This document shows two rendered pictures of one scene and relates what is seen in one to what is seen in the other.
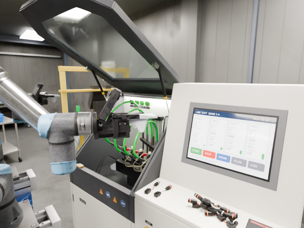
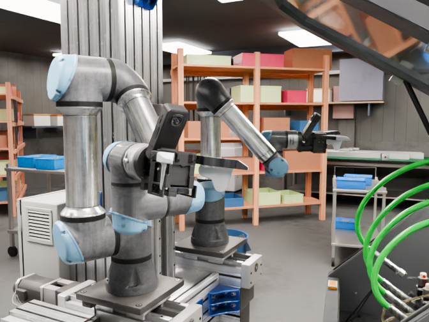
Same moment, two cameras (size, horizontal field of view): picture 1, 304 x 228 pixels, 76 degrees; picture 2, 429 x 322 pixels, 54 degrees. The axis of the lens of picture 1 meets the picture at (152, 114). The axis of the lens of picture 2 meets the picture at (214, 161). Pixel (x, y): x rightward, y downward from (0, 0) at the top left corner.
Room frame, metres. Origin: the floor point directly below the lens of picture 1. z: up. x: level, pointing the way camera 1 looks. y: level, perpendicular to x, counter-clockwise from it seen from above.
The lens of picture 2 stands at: (0.42, -0.60, 1.52)
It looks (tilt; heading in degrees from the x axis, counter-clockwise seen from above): 6 degrees down; 67
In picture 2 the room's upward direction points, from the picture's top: straight up
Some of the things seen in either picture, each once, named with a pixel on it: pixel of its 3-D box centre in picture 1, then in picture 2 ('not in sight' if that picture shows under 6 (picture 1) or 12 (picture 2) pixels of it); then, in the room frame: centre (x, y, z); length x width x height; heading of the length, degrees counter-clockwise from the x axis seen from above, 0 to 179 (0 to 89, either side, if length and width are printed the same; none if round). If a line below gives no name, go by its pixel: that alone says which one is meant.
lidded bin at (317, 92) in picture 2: not in sight; (320, 95); (5.36, 6.07, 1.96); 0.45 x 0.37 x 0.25; 131
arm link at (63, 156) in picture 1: (64, 153); (136, 205); (0.61, 0.29, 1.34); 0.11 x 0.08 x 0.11; 15
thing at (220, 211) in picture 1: (212, 207); not in sight; (0.79, -0.27, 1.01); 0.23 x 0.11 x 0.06; 50
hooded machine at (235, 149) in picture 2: not in sight; (226, 159); (4.02, 7.39, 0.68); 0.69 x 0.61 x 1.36; 131
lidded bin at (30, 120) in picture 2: not in sight; (36, 120); (0.36, 8.96, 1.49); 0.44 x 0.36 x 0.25; 41
